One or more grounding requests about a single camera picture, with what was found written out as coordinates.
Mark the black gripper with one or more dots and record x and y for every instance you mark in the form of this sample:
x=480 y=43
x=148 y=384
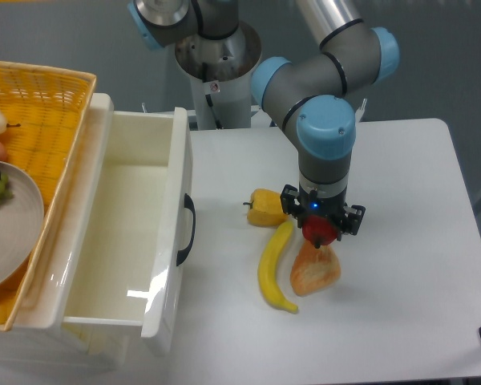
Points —
x=300 y=204

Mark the red bell pepper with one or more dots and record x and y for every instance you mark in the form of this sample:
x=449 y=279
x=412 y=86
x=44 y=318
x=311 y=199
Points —
x=319 y=231

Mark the white drawer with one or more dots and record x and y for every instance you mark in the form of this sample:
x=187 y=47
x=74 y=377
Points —
x=127 y=282

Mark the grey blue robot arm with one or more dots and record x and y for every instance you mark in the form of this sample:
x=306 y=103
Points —
x=307 y=101

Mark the yellow bell pepper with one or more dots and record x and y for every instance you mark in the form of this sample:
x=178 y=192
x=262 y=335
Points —
x=265 y=208

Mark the white drawer cabinet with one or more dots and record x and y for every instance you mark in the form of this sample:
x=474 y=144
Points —
x=40 y=333

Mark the triangular bread pastry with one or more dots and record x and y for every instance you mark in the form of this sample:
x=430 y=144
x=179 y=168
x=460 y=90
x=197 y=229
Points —
x=314 y=269

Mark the yellow banana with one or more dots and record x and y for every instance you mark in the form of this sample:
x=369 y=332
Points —
x=267 y=269

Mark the yellow woven basket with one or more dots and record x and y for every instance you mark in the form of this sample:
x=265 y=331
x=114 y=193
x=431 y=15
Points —
x=46 y=107

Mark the grey round plate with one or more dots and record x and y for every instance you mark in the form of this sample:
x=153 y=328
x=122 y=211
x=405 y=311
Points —
x=21 y=220

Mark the black drawer handle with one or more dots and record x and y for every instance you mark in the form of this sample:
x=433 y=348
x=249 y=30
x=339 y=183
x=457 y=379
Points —
x=189 y=230

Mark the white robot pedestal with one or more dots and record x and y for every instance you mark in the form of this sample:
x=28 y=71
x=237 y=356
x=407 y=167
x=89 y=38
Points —
x=220 y=73

